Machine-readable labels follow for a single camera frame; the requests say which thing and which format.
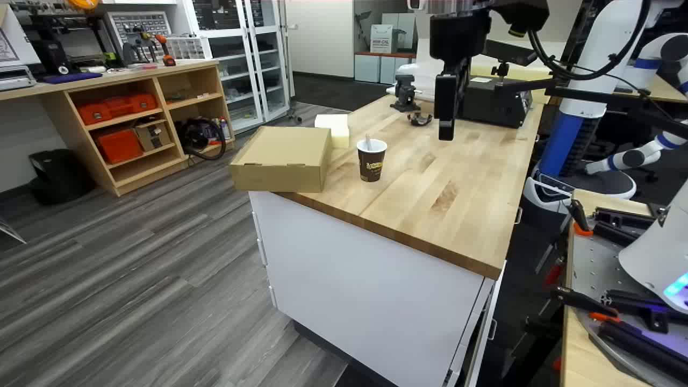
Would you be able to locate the purple mat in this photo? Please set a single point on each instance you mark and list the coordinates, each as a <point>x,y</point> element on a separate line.
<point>663,340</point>

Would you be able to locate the dark blue tray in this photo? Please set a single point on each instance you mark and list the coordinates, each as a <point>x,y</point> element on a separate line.
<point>70,75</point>

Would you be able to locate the cream foam block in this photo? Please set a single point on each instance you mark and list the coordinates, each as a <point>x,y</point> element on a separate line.
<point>336,129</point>

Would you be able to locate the blue grey storage bins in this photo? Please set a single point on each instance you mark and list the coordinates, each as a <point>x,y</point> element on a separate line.
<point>384,50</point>

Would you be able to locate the clear parts organizer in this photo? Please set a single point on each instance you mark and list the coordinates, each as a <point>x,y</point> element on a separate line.
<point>187,48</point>

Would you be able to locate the black 3D printer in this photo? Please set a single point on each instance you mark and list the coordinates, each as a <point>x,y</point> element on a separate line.
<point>67,43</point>

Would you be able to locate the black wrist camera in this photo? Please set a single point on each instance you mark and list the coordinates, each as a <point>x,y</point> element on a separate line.
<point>522,13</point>

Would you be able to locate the white machine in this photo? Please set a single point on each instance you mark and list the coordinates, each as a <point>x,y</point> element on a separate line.
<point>14,55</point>

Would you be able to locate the wooden workbench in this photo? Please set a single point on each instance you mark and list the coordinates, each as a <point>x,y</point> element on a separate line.
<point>584,358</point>

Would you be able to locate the white table cabinet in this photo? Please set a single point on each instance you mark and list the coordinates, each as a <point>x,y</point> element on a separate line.
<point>357,286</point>

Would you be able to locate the orange plastic case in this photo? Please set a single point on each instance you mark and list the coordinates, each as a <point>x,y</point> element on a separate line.
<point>120,145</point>

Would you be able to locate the black trash bin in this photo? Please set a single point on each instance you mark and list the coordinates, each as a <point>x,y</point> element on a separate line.
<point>58,174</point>

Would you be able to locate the tool pegboard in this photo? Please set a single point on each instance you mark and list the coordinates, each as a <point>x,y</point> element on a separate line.
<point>141,36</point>

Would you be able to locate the grey metal plate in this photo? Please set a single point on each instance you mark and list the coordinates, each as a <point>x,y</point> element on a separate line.
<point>599,266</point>

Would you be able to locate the black camera on stand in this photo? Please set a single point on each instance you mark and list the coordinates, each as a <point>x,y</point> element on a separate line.
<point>517,53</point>

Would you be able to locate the black boom rod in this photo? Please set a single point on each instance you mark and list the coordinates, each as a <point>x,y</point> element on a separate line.
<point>609,98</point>

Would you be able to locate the black hand tool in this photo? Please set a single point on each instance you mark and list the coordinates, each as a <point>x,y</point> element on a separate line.
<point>625,225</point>

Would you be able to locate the small black clamp part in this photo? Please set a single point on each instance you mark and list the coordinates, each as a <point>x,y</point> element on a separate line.
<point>421,118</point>

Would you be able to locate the blue pedestal column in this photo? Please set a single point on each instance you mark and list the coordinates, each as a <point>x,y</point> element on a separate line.
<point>566,146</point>

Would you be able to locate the red toolbox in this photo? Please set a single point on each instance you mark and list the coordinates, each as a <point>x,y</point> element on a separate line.
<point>115,109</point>

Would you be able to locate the brown paper cup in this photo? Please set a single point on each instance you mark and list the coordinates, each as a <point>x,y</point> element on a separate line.
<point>370,163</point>

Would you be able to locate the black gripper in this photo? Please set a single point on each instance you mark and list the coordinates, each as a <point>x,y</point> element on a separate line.
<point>458,40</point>

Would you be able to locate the white glass door cabinet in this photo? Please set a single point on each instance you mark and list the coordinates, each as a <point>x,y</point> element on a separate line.
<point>243,66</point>

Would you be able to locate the long black tool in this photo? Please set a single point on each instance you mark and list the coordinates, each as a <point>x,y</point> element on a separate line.
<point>630,301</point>

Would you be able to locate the cardboard box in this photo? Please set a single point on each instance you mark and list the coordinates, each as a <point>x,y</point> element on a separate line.
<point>282,154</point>

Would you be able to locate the black equipment box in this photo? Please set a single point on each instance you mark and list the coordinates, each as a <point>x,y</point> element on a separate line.
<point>495,104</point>

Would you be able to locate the white grey pedestal base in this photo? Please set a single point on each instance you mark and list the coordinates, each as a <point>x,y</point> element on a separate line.
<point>551,194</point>

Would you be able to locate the white rounded device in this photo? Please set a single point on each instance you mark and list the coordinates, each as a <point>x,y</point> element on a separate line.
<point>663,251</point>

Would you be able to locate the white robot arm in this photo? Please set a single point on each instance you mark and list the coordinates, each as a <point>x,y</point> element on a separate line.
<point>609,56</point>

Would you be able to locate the orange ball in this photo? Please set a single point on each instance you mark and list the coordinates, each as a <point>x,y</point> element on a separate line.
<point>85,5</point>

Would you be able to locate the wooden shelf unit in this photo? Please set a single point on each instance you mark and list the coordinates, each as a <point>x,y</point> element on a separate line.
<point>180,93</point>

